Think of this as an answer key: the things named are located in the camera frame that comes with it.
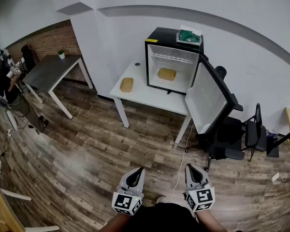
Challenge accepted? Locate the tan container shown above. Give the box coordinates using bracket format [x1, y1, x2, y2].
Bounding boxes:
[119, 77, 134, 93]
[158, 68, 177, 82]

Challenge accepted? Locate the black mini fridge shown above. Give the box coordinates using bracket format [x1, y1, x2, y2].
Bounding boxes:
[145, 27, 239, 135]

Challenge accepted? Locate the clear box with green packet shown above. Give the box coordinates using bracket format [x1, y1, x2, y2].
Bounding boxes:
[175, 25, 203, 46]

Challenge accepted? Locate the black office chair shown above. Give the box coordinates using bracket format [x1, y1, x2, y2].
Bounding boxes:
[195, 66, 247, 173]

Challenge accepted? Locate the person's left forearm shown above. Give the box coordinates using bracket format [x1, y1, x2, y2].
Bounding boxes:
[98, 212, 134, 232]

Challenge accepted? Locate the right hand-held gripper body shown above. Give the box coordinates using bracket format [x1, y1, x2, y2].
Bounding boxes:
[183, 181, 216, 213]

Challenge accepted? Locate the black high-back chair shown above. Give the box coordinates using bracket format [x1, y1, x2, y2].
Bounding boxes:
[20, 44, 37, 70]

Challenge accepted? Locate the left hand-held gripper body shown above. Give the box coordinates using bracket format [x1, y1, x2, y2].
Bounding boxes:
[111, 186, 145, 216]

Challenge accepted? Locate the white power cable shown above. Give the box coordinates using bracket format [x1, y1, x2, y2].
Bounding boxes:
[169, 123, 194, 203]

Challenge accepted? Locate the light wooden board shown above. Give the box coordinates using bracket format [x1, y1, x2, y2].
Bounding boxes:
[0, 186, 25, 232]

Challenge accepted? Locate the person's right forearm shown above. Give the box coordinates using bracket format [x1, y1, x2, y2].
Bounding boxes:
[195, 209, 229, 232]

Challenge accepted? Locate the white chair leg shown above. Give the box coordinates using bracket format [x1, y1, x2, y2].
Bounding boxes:
[25, 224, 60, 232]
[0, 188, 32, 202]

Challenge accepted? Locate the grey table with white legs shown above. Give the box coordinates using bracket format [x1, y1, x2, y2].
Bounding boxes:
[22, 54, 94, 120]

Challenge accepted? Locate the person's black clothing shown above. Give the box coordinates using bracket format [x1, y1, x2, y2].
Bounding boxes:
[125, 202, 203, 232]

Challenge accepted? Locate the white wire fridge shelf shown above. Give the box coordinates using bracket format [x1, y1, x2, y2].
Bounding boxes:
[150, 52, 197, 64]

